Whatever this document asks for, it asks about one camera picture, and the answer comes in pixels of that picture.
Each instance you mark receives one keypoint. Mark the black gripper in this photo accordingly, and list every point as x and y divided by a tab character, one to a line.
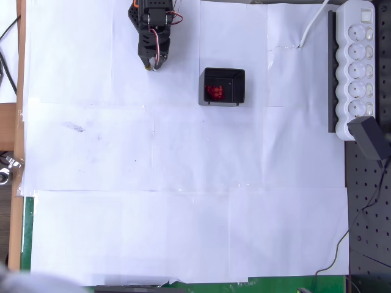
151	52

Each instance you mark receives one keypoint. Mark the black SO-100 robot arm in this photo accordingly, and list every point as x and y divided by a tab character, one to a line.
155	16

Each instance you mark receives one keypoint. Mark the black square bin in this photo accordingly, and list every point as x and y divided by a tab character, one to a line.
235	85

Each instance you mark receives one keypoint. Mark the white paper table cover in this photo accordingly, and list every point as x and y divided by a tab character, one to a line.
183	213

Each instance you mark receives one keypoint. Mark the metal clamp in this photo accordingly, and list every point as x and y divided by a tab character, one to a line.
10	161

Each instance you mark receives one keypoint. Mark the white power strip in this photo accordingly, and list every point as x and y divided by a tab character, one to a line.
357	70

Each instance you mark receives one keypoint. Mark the green mat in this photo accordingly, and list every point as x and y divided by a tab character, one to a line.
27	232

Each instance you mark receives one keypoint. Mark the black power adapter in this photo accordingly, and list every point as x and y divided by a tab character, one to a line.
366	137

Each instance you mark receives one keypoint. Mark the black pegboard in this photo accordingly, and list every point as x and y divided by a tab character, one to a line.
366	189

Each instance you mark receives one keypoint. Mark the blurry grey white object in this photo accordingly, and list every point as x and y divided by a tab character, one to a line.
30	282

